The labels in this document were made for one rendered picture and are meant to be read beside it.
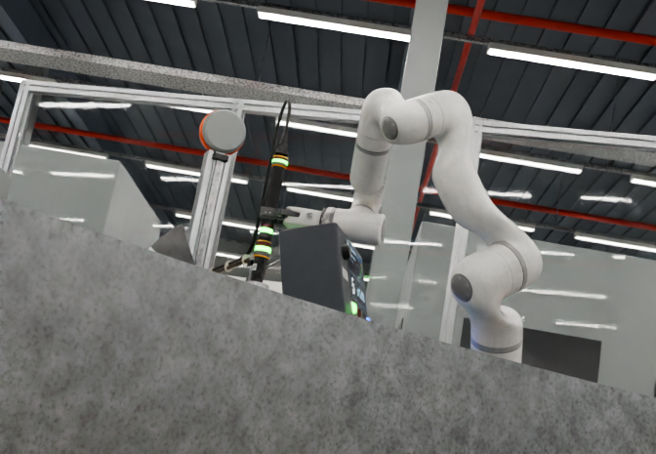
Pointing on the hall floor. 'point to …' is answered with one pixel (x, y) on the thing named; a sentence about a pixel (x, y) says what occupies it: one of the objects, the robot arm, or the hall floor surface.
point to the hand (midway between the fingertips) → (269, 215)
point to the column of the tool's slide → (205, 206)
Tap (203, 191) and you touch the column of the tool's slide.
